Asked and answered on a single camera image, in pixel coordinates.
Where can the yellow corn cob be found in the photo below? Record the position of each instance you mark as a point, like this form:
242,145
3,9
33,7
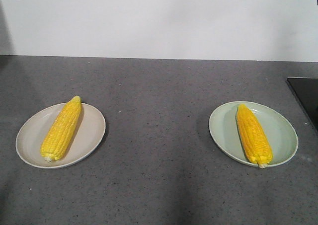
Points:
61,132
253,138

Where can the black gas stove top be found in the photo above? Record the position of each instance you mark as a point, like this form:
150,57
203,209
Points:
305,90

